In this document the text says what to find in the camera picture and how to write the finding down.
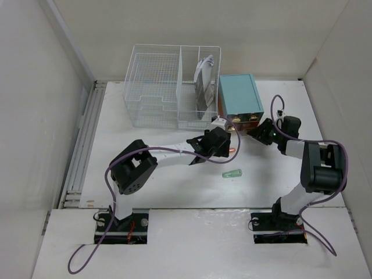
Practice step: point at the aluminium rail frame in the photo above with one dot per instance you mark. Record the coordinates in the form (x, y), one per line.
(72, 186)

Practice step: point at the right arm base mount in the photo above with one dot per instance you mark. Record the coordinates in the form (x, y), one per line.
(277, 227)

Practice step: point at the grey setup guide booklet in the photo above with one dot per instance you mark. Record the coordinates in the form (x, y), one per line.
(203, 91)

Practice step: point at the white wire desk organizer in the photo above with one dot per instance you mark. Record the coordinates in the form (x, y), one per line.
(160, 91)

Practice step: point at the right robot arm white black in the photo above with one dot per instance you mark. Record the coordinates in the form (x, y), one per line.
(323, 170)

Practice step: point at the green translucent capsule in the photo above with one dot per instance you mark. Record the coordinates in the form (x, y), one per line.
(232, 173)

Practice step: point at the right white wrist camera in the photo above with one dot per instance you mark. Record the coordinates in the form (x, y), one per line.
(280, 114)

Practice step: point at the teal orange drawer box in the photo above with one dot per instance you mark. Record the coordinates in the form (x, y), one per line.
(239, 101)

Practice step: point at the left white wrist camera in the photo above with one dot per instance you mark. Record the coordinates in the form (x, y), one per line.
(218, 122)

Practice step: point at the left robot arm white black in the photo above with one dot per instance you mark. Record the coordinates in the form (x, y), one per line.
(131, 169)

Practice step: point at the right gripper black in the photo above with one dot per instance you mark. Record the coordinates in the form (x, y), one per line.
(258, 133)

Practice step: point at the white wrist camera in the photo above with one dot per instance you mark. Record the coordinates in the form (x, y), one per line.
(280, 114)
(218, 122)

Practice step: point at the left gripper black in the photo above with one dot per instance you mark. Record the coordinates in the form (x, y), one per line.
(222, 151)

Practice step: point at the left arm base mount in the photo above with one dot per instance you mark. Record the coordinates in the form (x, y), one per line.
(132, 230)

